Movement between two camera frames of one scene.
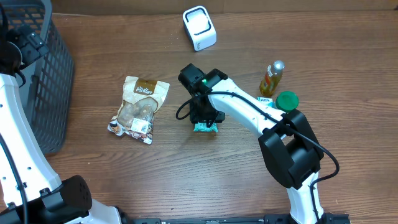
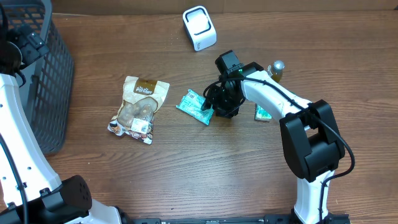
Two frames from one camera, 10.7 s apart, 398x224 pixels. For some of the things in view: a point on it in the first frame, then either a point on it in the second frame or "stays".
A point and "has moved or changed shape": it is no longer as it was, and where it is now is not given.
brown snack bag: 142,99 stays
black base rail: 326,218 stays
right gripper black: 206,117 to 224,104
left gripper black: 33,47 stays
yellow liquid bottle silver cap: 272,78 stays
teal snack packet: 203,127 has moved or changed shape
